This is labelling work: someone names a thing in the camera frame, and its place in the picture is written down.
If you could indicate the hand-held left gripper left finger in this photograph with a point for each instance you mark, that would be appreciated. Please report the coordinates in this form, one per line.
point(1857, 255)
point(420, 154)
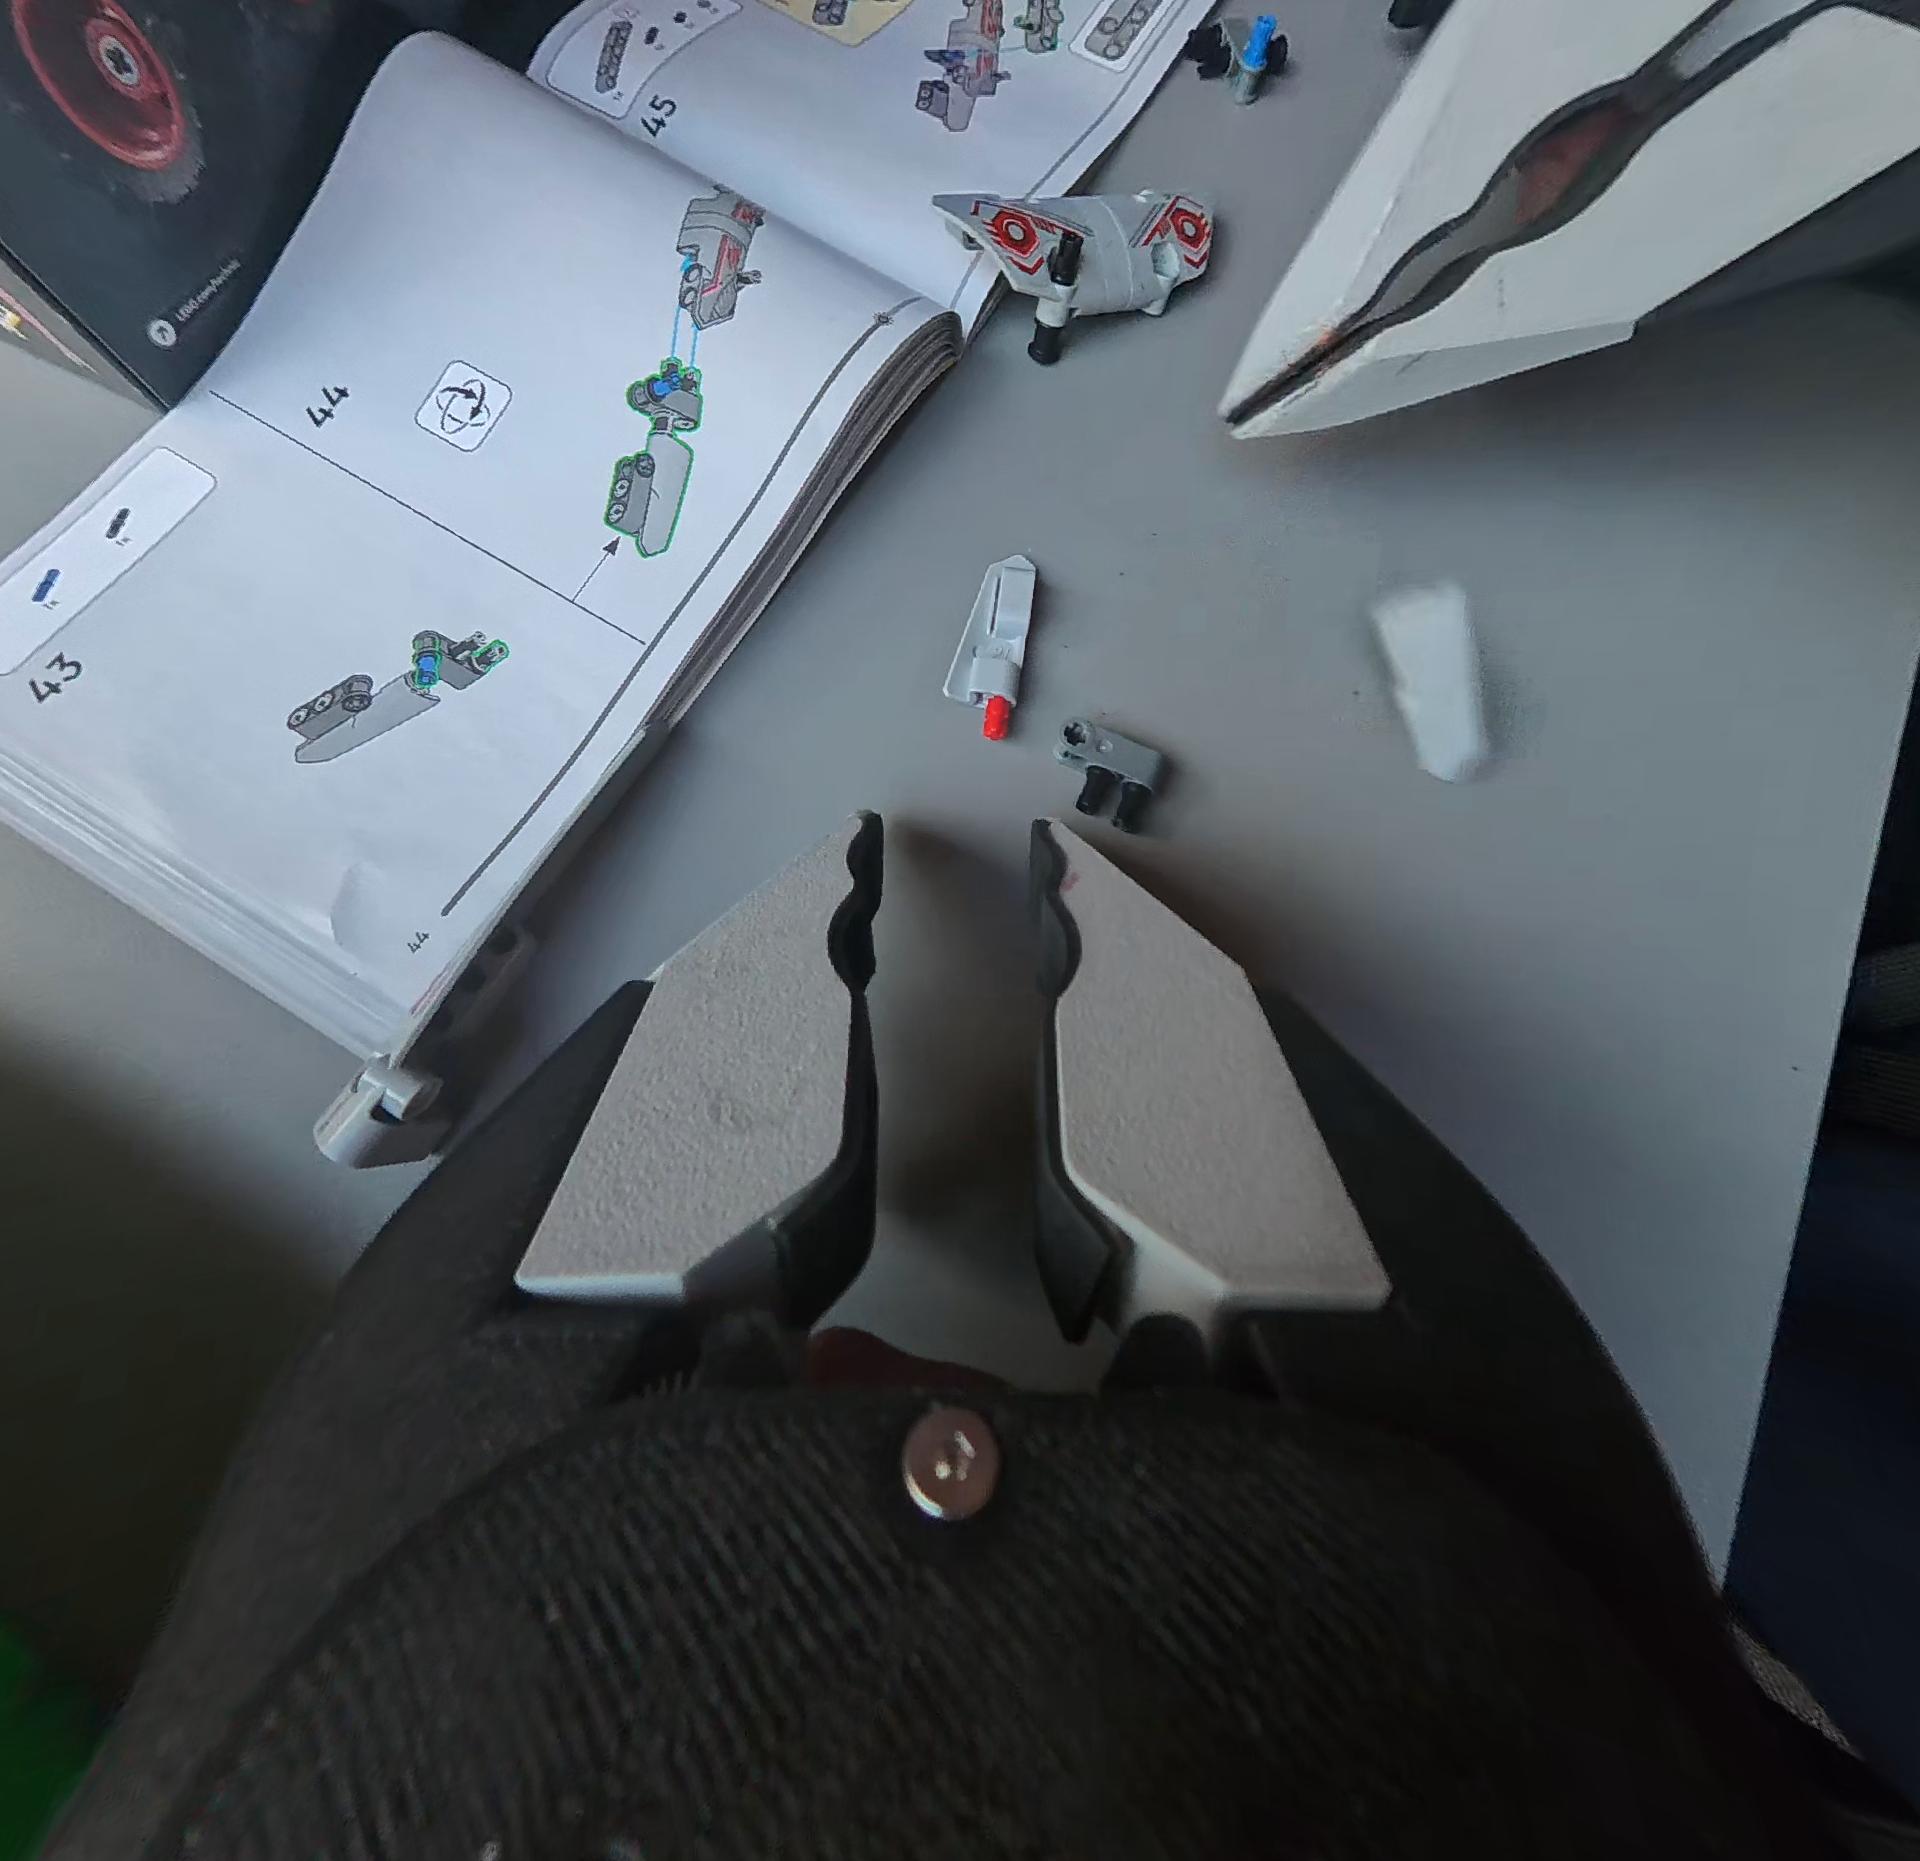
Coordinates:
point(706, 1096)

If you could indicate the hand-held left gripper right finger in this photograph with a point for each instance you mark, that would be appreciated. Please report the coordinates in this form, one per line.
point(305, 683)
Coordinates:
point(1200, 1127)

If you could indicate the grey lego connector black pins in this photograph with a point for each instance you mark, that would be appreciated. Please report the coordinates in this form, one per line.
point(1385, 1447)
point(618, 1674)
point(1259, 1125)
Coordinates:
point(1117, 750)

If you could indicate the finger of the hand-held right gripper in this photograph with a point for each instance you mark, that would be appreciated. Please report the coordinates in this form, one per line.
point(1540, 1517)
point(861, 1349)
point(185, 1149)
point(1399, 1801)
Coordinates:
point(1650, 227)
point(1469, 121)

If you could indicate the grey lego panel red pin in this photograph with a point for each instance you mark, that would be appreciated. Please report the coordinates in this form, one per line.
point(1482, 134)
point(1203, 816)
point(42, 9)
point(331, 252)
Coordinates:
point(999, 632)

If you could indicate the white lego panel piece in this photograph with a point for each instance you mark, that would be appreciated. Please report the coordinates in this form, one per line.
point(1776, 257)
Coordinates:
point(1431, 685)

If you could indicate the grey lego assembly red stickers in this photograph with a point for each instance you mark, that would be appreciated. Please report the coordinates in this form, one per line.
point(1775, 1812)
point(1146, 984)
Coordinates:
point(1112, 257)

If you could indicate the black lego set box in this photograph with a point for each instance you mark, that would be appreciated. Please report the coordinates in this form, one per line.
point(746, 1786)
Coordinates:
point(120, 46)

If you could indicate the small blue lego pin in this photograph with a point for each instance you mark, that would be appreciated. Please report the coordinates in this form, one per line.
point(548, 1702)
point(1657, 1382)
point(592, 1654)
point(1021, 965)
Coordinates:
point(1253, 53)

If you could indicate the lego instruction booklet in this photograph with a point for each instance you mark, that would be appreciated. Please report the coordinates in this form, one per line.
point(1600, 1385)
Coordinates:
point(374, 317)

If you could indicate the green blurred object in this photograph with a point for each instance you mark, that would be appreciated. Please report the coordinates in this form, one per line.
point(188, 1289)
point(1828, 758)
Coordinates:
point(18, 1741)

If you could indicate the grey lego beam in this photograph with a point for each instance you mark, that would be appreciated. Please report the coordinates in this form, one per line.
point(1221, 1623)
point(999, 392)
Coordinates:
point(367, 1114)

